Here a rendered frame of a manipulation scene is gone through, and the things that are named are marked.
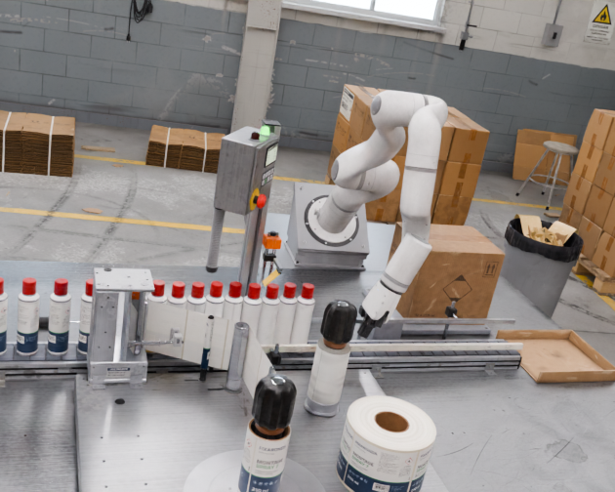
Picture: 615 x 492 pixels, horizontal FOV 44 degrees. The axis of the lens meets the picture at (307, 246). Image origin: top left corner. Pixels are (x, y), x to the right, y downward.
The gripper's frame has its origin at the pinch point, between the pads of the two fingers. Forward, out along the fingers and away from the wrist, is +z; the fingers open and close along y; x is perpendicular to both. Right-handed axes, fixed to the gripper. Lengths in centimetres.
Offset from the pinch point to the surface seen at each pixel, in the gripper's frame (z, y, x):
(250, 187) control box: -25, 0, -53
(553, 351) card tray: -15, -4, 72
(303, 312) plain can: 0.8, 2.2, -22.2
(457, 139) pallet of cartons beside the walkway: -52, -290, 180
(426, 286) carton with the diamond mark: -14.3, -19.6, 24.9
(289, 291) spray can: -3.3, 1.1, -28.8
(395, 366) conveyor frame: 5.3, 5.5, 12.3
